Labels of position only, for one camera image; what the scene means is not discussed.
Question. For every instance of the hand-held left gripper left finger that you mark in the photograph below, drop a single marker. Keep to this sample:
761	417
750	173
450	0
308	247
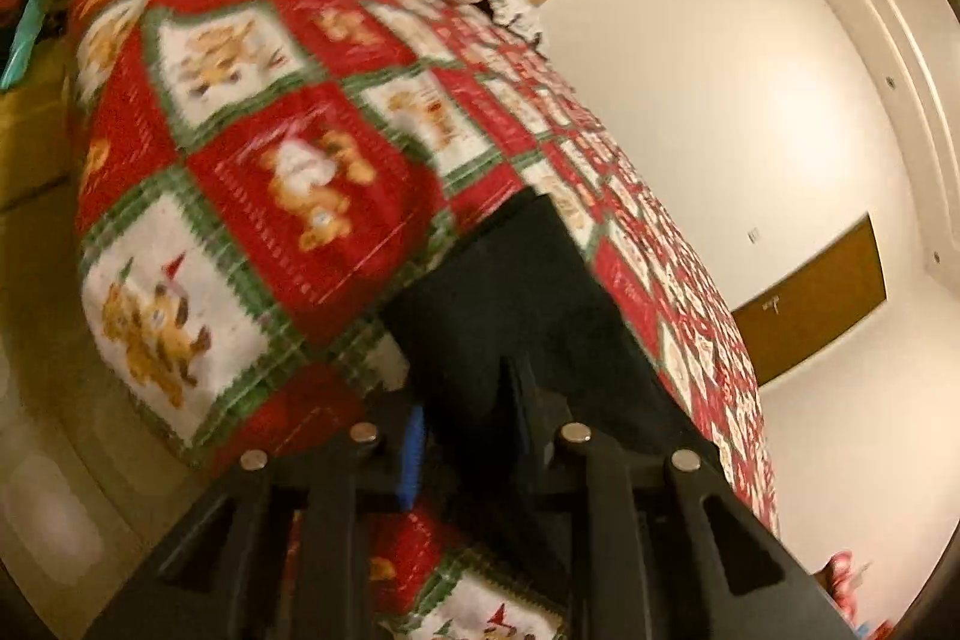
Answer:
412	460

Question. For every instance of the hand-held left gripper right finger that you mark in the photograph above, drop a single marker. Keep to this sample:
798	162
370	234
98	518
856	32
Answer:
525	419

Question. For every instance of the black pants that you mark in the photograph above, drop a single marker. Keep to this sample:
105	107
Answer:
517	302

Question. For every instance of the brown wooden door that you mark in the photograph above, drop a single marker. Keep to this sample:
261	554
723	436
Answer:
817	299

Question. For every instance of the red printed bedspread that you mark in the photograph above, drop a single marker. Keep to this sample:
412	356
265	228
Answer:
300	160

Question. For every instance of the red and white cloth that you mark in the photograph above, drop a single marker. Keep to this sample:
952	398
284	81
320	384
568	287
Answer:
851	584

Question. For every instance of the grey patterned pillow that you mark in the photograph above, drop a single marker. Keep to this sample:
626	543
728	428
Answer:
517	14

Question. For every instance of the pile of clothes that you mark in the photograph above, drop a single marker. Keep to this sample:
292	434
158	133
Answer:
26	10

